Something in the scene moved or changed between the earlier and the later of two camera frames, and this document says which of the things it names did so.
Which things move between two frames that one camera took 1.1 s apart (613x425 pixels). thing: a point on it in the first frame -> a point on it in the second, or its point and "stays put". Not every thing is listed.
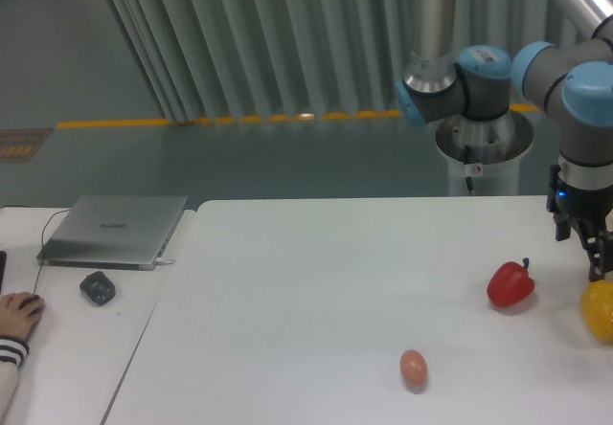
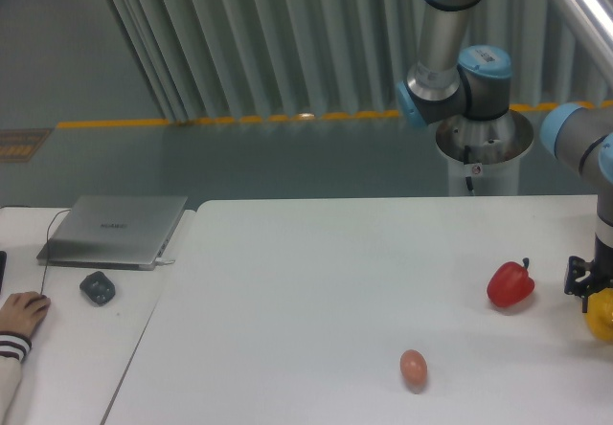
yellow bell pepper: x=597 y=308 stays put
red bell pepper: x=510 y=283 stays put
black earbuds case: x=98 y=287 stays put
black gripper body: x=568 y=206 -> x=585 y=278
